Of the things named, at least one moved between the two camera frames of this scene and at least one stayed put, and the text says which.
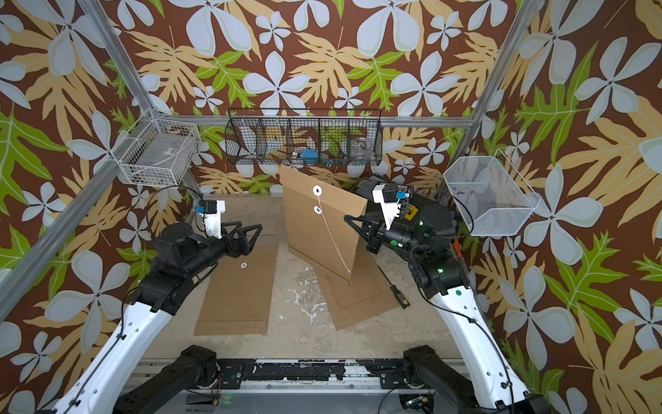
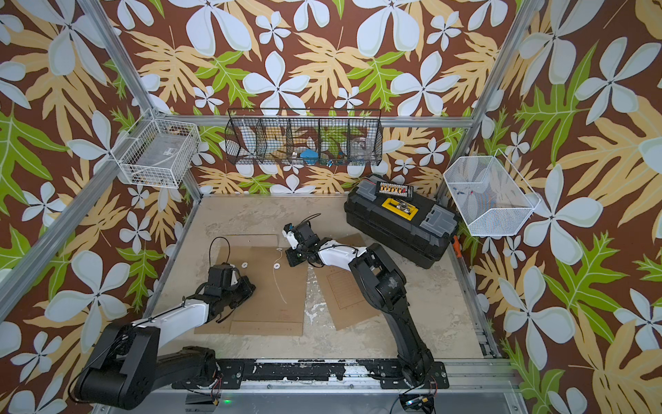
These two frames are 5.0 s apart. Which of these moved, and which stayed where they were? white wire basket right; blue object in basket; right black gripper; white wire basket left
Moved: right black gripper
Stayed: blue object in basket; white wire basket left; white wire basket right
